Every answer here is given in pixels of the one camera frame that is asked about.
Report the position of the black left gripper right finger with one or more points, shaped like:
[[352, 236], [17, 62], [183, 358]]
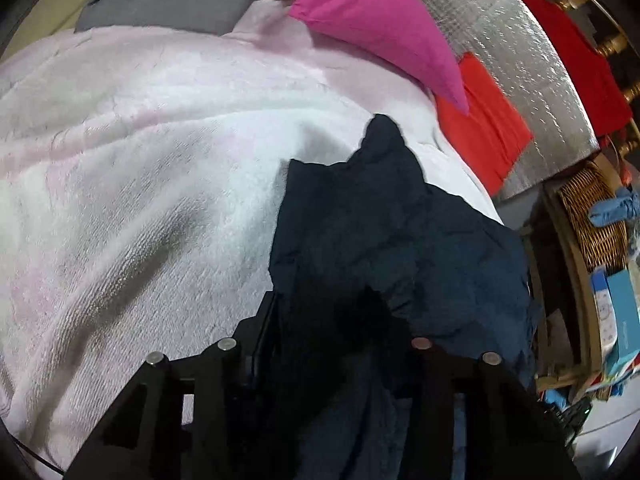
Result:
[[470, 419]]

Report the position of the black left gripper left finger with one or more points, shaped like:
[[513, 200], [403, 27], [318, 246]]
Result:
[[187, 418]]

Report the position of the navy blue zip jacket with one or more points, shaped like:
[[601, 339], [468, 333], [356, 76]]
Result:
[[366, 257]]

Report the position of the wooden shelf unit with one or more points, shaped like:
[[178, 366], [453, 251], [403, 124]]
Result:
[[563, 248]]

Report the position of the blue white box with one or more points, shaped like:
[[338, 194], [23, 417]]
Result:
[[618, 319]]

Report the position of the white pink fleece blanket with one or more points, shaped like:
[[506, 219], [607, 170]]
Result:
[[142, 170]]

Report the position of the light blue cloth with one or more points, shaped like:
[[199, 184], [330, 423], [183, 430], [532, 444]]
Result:
[[624, 206]]

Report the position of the red orange pillow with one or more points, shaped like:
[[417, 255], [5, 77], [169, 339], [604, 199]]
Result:
[[492, 135]]

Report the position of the dark red cloth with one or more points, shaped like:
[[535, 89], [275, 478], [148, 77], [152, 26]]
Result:
[[592, 77]]

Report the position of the silver foil insulation mat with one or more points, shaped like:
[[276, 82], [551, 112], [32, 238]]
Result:
[[512, 45]]

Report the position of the magenta pillow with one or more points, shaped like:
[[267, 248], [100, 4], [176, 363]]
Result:
[[401, 32]]

